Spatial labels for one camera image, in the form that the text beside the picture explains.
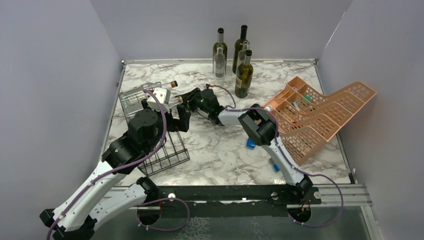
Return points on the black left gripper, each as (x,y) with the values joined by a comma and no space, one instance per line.
(181,124)

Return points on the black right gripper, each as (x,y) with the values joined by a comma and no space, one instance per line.
(190,97)

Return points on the clear glass bottle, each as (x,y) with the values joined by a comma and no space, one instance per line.
(242,52)
(219,65)

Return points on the green bottle silver capsule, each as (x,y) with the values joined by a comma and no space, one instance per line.
(244,76)
(220,40)

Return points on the green bottle black capsule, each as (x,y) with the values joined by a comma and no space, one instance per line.
(238,47)

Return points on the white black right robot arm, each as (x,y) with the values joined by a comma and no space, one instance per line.
(261,126)

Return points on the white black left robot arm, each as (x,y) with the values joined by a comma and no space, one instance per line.
(84,212)

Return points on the clear bottle cork stopper upper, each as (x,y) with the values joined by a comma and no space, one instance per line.
(137,91)

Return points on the clear bottle cork stopper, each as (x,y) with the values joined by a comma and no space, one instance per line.
(137,91)
(131,107)

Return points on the clear bottle cork stopper lower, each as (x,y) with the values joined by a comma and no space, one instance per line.
(131,107)

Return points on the blue grey small bottle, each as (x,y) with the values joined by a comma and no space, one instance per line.
(275,167)

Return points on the peach plastic stacked organizer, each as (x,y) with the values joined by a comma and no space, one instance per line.
(308,120)

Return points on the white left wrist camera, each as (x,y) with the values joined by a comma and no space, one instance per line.
(163,96)

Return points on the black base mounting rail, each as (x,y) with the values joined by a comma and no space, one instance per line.
(225,201)

